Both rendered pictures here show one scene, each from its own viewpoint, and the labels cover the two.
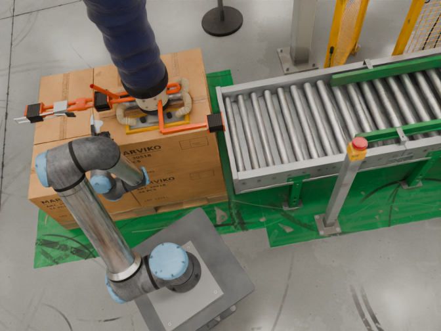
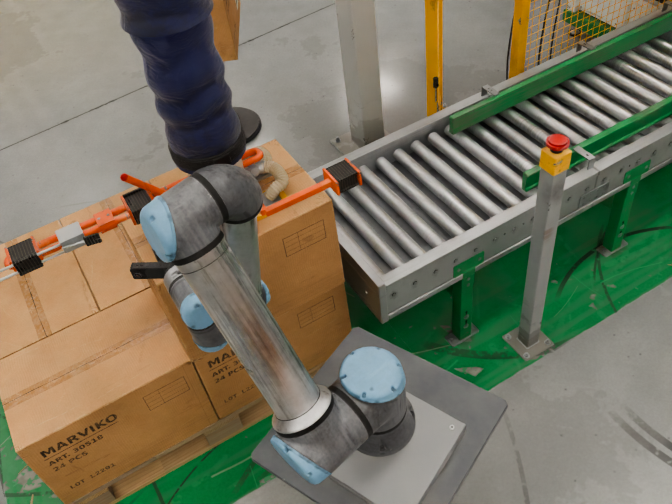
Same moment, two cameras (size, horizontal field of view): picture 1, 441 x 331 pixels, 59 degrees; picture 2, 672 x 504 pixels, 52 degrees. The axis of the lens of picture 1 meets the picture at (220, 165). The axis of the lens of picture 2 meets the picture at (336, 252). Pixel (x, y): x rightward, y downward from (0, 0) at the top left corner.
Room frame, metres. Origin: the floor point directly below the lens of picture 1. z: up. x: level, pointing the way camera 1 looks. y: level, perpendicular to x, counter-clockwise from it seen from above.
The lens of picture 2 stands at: (-0.31, 0.70, 2.40)
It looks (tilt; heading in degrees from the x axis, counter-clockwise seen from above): 46 degrees down; 335
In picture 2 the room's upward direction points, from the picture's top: 9 degrees counter-clockwise
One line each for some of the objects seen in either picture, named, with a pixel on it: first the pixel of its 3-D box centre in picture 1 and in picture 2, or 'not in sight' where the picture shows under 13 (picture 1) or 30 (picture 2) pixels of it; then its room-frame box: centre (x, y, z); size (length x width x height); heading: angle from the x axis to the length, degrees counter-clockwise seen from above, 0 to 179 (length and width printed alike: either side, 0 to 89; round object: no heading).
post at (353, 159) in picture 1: (339, 192); (540, 259); (0.85, -0.64, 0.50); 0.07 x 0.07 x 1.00; 89
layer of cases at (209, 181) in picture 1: (130, 132); (158, 302); (1.68, 0.58, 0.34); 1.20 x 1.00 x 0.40; 89
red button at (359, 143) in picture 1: (359, 144); (557, 144); (0.85, -0.64, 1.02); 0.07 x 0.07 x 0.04
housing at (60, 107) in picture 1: (62, 108); (71, 237); (1.38, 0.74, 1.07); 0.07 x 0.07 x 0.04; 88
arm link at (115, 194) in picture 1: (112, 188); (210, 326); (0.92, 0.53, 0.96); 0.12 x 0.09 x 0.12; 101
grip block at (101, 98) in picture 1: (102, 100); (140, 205); (1.37, 0.53, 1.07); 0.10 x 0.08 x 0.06; 178
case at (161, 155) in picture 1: (161, 129); (234, 247); (1.36, 0.29, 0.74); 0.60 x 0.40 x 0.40; 89
